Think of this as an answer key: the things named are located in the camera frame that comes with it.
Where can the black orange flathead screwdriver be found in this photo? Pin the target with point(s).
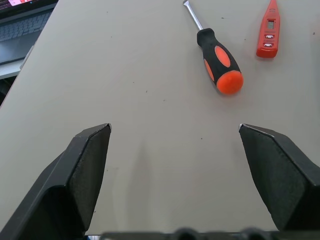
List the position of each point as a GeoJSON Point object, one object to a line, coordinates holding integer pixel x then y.
{"type": "Point", "coordinates": [220, 60]}

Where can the orange voltage tester pen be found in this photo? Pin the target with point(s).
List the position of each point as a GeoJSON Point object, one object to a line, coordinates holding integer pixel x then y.
{"type": "Point", "coordinates": [268, 42]}

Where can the open grey laptop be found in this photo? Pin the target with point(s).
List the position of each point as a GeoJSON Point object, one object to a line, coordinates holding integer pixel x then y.
{"type": "Point", "coordinates": [17, 30]}

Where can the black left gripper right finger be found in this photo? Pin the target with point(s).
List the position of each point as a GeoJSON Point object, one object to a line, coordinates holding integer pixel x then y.
{"type": "Point", "coordinates": [287, 180]}

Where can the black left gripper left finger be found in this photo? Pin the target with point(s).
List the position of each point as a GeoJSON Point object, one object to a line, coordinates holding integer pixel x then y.
{"type": "Point", "coordinates": [62, 187]}

